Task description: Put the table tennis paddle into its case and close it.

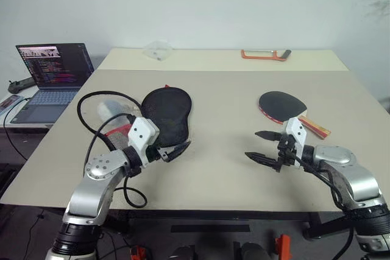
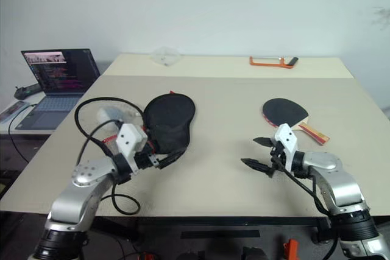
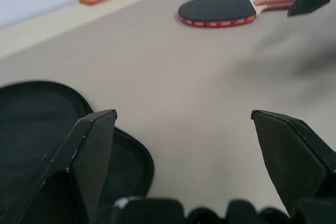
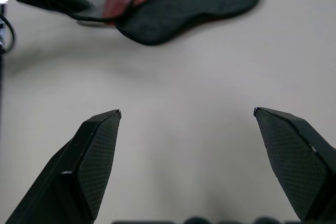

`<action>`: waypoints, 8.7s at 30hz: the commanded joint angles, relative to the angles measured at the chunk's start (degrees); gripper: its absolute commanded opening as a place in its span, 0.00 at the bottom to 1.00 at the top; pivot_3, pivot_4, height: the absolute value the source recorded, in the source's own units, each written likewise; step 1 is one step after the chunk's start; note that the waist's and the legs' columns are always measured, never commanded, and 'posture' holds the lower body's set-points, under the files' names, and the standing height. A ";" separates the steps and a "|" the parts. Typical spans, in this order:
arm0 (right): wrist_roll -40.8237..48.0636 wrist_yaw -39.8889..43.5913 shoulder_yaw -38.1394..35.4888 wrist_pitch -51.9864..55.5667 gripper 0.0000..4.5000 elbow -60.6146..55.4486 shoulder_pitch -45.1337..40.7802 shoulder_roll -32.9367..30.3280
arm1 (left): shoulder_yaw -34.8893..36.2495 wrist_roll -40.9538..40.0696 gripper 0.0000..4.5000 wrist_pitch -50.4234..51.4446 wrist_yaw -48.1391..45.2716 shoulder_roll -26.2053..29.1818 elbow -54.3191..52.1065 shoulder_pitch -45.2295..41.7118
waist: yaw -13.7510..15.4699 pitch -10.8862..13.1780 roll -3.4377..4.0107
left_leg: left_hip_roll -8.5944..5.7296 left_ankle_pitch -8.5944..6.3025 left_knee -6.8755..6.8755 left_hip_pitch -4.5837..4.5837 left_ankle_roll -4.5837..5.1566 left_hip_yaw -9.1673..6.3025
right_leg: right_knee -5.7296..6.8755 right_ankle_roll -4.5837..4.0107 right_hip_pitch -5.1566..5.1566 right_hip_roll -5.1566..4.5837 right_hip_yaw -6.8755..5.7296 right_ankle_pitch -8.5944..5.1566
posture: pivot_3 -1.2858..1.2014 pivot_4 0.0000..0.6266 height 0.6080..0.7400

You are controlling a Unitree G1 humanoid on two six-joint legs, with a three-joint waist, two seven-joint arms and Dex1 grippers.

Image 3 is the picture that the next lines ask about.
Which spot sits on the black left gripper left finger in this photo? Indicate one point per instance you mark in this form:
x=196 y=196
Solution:
x=86 y=150

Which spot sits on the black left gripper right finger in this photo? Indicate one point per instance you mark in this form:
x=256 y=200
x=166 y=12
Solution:
x=291 y=155

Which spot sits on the black and red paddle case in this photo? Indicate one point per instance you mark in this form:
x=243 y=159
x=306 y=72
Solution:
x=31 y=119

